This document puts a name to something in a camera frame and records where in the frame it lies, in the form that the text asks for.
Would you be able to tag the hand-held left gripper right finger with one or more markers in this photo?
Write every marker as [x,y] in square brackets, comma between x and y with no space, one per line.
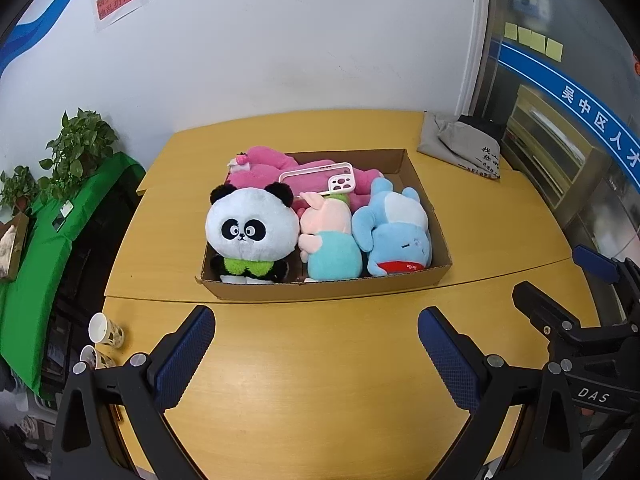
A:
[447,355]

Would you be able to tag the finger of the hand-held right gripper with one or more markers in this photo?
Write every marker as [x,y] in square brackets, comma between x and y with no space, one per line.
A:
[597,264]
[542,307]

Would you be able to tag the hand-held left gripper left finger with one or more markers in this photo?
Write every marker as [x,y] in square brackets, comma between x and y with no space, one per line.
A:
[182,355]

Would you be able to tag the blue elephant plush toy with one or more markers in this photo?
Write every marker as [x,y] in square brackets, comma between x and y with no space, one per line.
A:
[395,240]

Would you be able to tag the brown cardboard box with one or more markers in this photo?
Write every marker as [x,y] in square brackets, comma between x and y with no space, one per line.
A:
[325,291]

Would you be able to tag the pink pig plush toy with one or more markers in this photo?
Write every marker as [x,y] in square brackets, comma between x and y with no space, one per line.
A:
[332,260]

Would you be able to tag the white pink phone case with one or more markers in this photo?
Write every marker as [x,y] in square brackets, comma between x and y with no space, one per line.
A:
[345,182]

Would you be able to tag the wooden desktop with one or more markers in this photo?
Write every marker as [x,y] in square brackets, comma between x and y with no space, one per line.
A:
[325,385]

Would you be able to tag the patterned paper cup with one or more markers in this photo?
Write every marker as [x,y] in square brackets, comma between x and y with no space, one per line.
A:
[97,357]
[105,330]

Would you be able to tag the shelf behind glass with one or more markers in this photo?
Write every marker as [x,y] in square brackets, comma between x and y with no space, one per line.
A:
[550,145]

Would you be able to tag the panda plush toy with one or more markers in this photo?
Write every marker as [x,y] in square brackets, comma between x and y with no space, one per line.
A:
[250,220]

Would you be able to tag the green covered table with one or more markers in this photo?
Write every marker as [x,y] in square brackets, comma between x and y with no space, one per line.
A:
[35,285]

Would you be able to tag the small black device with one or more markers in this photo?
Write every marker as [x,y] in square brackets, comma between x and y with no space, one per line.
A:
[59,223]

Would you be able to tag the blue window banner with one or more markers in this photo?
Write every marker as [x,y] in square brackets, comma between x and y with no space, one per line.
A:
[560,82]

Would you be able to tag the grey canvas bag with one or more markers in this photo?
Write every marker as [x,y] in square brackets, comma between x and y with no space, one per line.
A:
[450,145]

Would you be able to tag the brown tissue box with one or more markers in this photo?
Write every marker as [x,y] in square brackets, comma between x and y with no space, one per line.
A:
[12,245]

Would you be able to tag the red round window stickers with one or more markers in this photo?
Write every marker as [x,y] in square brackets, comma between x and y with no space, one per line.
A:
[636,65]

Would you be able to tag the pink bear plush toy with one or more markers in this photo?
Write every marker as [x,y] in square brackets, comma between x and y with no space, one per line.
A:
[265,160]

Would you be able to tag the yellow sticky note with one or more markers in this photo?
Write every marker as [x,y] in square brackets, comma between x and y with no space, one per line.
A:
[554,49]
[531,39]
[511,31]

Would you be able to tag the small potted green plant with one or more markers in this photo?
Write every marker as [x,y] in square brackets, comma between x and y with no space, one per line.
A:
[20,187]

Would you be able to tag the large potted green plant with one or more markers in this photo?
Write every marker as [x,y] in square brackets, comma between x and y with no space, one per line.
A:
[77,145]

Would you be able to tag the blue wave wall decal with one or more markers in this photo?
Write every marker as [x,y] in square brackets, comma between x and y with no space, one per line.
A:
[30,25]

